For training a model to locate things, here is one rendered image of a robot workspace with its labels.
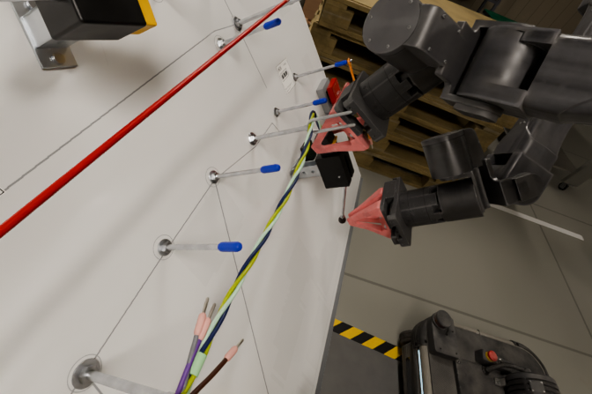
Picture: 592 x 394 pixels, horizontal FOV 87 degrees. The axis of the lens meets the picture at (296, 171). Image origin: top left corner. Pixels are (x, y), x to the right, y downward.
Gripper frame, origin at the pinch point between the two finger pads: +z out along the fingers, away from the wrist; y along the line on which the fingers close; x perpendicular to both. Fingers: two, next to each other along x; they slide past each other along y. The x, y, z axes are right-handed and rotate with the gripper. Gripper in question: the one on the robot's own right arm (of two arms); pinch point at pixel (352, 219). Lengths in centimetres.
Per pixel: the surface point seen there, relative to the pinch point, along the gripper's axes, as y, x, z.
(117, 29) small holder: 23.8, -37.0, -5.7
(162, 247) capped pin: 26.7, -22.2, 2.8
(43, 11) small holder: 26.1, -39.4, -4.3
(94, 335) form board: 34.3, -21.5, 3.2
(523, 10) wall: -650, 143, -124
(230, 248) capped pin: 26.7, -20.8, -4.6
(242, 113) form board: 7.0, -26.0, 2.6
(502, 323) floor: -81, 157, -4
